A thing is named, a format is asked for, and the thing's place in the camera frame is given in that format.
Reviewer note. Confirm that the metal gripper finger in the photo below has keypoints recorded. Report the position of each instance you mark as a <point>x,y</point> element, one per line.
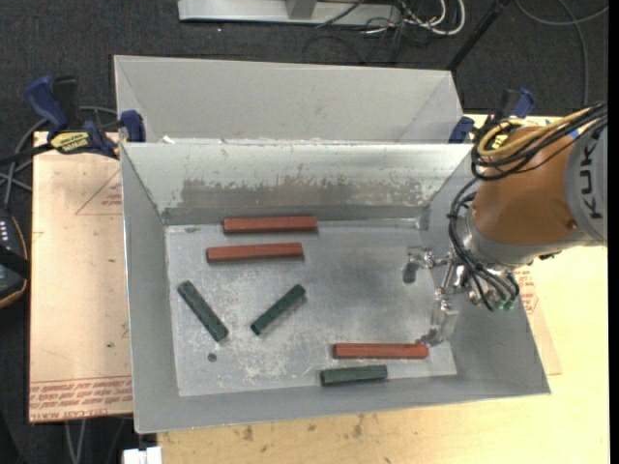
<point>442,322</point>
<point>411,269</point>

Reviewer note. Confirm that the red-brown flat block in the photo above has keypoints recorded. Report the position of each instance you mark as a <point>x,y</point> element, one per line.
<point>254,252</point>
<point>380,351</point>
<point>270,224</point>

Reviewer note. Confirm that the dark green flat block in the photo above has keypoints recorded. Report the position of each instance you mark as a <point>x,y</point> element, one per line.
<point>278,309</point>
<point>202,310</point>
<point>353,375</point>

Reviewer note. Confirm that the grey metal bin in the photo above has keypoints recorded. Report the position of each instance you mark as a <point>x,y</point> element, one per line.
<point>290,307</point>

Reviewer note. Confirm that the brown cardboard board red print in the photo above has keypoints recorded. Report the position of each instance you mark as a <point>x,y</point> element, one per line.
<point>77,278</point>

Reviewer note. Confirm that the black cylinder on white bracket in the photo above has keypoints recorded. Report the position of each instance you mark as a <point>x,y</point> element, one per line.
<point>546,256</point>

